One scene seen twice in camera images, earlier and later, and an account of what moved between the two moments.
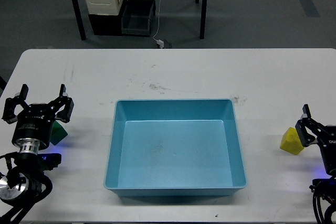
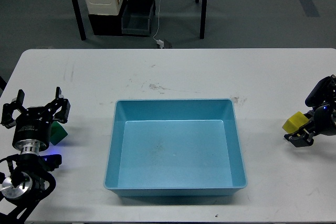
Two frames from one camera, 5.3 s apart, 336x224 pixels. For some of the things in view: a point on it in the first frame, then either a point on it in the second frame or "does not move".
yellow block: [291, 142] → [293, 123]
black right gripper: [326, 137] → [323, 119]
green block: [58, 133] does not move
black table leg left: [76, 6] does not move
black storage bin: [136, 18] does not move
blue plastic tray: [175, 147] does not move
